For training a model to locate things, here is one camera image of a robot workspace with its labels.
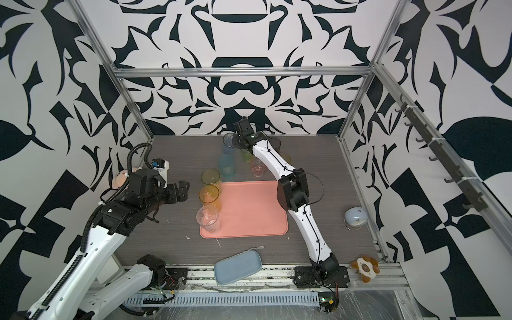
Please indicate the pink plush doll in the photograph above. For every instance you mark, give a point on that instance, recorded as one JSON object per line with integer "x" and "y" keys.
{"x": 119, "y": 179}

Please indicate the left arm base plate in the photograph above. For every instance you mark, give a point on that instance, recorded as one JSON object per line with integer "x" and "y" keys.
{"x": 175, "y": 278}

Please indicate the tall green glass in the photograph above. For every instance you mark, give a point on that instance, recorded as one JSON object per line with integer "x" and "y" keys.
{"x": 211, "y": 177}

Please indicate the teal frosted cup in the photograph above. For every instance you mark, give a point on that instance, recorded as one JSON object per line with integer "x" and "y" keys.
{"x": 226, "y": 167}

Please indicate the clear stemmed glass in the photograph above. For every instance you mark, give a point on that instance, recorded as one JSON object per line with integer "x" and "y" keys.
{"x": 208, "y": 218}

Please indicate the orange white plush toy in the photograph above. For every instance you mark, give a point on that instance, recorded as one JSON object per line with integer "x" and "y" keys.
{"x": 367, "y": 267}

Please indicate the tall amber glass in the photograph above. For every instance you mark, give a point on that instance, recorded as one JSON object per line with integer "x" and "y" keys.
{"x": 210, "y": 195}

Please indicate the small pink glass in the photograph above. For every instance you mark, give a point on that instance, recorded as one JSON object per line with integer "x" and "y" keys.
{"x": 258, "y": 168}

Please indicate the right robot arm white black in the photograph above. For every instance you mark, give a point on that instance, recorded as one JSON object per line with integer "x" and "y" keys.
{"x": 292, "y": 195}

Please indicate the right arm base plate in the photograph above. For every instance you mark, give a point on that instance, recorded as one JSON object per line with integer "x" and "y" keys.
{"x": 309, "y": 277}

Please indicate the pink plastic tray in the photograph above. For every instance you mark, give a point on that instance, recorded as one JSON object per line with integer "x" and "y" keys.
{"x": 249, "y": 209}

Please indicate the white cable duct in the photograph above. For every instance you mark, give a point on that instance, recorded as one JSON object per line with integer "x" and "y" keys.
{"x": 306, "y": 299}

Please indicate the small green glass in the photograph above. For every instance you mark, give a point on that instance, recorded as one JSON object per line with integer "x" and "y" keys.
{"x": 246, "y": 155}

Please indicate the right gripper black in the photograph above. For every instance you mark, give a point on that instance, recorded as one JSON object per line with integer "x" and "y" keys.
{"x": 238, "y": 136}

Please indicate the tall blue glass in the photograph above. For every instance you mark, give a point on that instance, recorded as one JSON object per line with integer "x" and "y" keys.
{"x": 229, "y": 143}

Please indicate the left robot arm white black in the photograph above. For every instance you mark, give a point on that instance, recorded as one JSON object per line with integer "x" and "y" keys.
{"x": 65, "y": 299}

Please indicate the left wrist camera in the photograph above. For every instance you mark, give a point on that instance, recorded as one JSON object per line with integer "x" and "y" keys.
{"x": 162, "y": 166}

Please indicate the small yellow glass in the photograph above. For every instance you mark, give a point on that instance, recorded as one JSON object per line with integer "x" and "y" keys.
{"x": 286, "y": 157}

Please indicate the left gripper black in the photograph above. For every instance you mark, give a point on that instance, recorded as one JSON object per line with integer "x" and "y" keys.
{"x": 172, "y": 194}

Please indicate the small green circuit board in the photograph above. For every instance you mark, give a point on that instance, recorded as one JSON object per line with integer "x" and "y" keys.
{"x": 328, "y": 302}

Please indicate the wall hook rail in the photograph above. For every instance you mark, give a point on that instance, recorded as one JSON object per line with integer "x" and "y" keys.
{"x": 443, "y": 154}

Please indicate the white round dome device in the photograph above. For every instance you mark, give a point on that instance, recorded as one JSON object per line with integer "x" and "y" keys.
{"x": 355, "y": 218}

